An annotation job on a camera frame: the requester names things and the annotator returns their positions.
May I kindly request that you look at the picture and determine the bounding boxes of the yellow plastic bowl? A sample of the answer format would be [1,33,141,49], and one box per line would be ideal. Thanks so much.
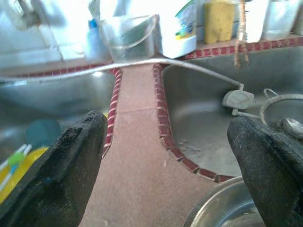
[0,146,50,204]

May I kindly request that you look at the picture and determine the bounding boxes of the plain yellow sponge block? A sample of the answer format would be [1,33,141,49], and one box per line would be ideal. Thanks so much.
[204,1,235,44]

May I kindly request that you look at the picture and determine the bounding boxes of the grey drain hose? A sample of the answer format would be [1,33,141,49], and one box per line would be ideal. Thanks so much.
[0,58,244,87]

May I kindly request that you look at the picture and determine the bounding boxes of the teal mug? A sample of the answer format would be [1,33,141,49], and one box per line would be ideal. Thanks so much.
[25,118,62,149]

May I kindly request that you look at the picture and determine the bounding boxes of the white hose end fitting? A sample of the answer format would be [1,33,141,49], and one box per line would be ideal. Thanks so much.
[222,84,255,116]

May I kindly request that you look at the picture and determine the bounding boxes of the brown bottle brush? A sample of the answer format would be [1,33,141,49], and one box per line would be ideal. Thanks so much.
[233,0,250,69]

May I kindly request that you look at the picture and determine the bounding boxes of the clear toothbrush cup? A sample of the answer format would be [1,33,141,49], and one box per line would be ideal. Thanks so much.
[84,18,112,62]

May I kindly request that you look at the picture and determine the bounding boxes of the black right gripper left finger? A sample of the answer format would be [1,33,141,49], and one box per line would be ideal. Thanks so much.
[0,110,108,227]

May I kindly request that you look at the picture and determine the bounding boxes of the clear plastic pail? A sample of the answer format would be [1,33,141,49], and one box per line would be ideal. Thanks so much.
[99,14,160,62]

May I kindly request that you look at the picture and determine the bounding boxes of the stainless steel bowl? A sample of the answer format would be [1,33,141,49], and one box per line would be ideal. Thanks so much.
[183,176,263,227]

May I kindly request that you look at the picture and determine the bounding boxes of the white green training chopsticks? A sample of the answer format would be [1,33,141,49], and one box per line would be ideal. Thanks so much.
[0,143,33,190]

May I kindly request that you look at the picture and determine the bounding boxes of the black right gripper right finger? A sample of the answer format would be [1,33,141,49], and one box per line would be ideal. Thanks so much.
[227,116,303,227]

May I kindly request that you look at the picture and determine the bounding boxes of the stainless steel sink basin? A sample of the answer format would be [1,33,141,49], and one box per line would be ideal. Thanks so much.
[160,44,303,183]
[0,68,121,166]

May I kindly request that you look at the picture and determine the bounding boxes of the white detergent bottle yellow cap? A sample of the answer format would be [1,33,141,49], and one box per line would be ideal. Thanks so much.
[158,0,198,59]

